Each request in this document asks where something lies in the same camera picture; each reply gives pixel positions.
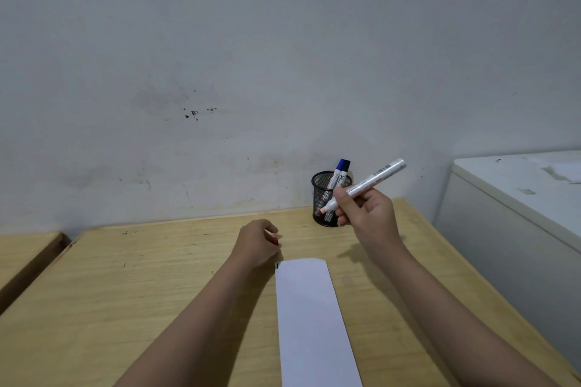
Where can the person's right forearm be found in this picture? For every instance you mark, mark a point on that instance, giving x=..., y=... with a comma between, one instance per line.
x=435, y=309

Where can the white cabinet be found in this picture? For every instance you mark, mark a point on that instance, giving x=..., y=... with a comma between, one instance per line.
x=513, y=237

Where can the person's left hand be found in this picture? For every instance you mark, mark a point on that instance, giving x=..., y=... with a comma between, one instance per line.
x=252, y=244

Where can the red marker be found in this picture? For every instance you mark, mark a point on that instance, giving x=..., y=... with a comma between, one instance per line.
x=381, y=172

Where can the black mesh pen holder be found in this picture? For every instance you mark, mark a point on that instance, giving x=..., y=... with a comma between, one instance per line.
x=320, y=182

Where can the white paper strip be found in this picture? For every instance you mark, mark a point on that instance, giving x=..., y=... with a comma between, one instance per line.
x=313, y=327

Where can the person's left forearm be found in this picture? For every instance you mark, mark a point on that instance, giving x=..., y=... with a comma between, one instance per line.
x=204, y=323

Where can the person's right hand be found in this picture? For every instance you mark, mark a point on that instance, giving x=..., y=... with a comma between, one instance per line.
x=374, y=219

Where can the blue marker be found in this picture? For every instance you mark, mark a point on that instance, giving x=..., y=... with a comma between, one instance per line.
x=339, y=165

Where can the black marker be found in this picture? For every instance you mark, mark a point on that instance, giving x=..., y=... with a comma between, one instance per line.
x=346, y=166

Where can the light wooden table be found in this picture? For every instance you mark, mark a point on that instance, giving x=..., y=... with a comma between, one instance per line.
x=20, y=255

